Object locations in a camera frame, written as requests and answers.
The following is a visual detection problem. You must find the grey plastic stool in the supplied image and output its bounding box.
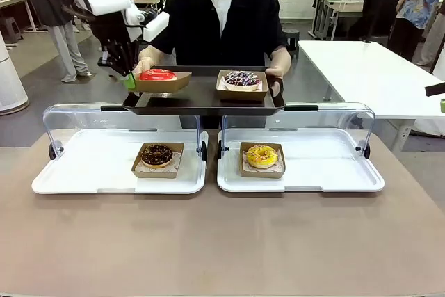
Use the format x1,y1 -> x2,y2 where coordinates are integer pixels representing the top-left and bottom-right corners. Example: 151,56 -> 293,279
0,17 -> 24,45

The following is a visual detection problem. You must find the person's left hand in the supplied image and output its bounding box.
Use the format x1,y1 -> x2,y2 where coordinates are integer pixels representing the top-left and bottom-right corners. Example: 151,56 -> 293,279
268,65 -> 286,98

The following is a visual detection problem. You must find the yellow glazed donut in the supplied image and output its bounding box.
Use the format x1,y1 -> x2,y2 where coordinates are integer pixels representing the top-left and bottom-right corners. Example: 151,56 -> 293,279
245,144 -> 278,168

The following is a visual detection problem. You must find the person's right hand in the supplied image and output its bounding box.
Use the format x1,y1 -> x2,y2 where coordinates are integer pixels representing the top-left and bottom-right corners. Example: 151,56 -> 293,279
133,56 -> 154,76

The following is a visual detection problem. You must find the grey background work table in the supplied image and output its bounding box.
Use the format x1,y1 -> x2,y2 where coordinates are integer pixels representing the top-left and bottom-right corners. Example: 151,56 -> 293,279
311,0 -> 370,40

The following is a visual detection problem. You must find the bystander in grey trousers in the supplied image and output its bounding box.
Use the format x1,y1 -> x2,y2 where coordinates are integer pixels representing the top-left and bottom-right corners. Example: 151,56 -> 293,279
26,0 -> 90,84

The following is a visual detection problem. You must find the person's left forearm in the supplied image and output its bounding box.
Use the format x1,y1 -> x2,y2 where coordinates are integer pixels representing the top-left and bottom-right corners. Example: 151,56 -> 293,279
270,45 -> 293,70

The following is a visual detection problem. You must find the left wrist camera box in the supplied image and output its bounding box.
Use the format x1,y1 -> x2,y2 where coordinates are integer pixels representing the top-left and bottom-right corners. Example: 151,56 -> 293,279
143,13 -> 170,43

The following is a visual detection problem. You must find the chocolate donut in box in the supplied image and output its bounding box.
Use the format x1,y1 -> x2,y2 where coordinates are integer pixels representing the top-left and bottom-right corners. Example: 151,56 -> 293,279
131,141 -> 185,179

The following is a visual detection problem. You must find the black plastic stool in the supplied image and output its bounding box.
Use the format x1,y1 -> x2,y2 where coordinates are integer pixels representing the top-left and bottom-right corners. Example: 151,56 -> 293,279
282,28 -> 300,60

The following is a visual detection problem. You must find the dark brown serving tray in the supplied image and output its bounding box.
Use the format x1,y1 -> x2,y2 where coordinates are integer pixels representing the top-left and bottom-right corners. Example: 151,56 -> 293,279
122,65 -> 286,116

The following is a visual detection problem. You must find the purple sprinkled donut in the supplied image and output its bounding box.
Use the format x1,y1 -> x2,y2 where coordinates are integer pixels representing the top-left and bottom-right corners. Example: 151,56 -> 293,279
222,70 -> 263,88

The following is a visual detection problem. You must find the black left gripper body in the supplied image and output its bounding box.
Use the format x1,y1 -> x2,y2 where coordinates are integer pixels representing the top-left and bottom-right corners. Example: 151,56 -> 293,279
92,17 -> 136,60

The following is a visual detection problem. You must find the person in black shirt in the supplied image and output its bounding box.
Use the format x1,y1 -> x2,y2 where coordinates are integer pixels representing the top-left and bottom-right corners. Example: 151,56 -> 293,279
149,0 -> 290,130

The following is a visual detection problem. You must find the clear plastic display lid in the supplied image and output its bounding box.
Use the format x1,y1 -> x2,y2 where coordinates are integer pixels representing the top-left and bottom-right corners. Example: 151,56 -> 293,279
42,102 -> 209,163
218,102 -> 376,161

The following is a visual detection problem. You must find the chocolate sprinkled donut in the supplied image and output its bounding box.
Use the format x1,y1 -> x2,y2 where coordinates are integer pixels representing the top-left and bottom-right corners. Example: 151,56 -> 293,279
140,143 -> 174,168

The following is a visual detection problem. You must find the white plastic display tray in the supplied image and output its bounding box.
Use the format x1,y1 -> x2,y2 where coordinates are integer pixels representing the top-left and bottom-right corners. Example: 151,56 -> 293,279
216,128 -> 386,193
31,128 -> 209,195

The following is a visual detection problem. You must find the large white table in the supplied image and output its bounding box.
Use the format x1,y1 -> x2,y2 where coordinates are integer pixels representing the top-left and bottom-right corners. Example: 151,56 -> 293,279
298,40 -> 445,152

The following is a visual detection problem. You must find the seated bystander in black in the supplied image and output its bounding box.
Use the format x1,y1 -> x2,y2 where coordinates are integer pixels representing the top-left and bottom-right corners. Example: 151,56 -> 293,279
361,0 -> 406,46

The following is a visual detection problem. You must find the red glazed donut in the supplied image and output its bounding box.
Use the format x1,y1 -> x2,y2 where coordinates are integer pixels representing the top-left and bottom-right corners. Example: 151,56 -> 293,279
138,68 -> 178,82
133,71 -> 193,94

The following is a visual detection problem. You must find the white cylindrical appliance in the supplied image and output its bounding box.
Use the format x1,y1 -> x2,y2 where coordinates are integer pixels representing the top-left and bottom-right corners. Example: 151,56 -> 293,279
0,31 -> 31,116

